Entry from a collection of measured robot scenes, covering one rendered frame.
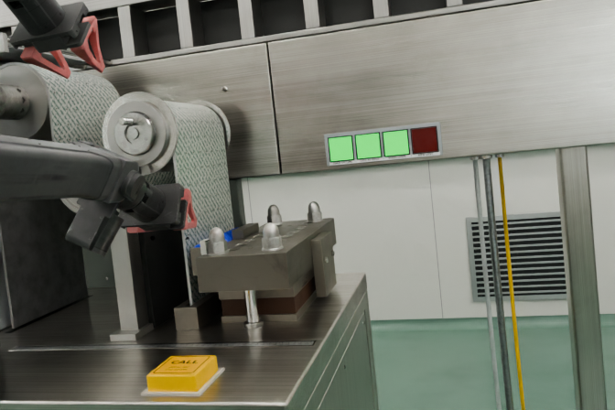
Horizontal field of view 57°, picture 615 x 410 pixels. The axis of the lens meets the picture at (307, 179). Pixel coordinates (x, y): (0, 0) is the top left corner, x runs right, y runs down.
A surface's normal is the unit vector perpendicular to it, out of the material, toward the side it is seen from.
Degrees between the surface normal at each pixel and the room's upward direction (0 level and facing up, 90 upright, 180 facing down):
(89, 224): 77
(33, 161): 116
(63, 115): 92
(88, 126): 92
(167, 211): 63
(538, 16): 90
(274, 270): 90
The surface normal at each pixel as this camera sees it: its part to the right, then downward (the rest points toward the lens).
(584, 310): -0.24, 0.07
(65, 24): -0.26, -0.58
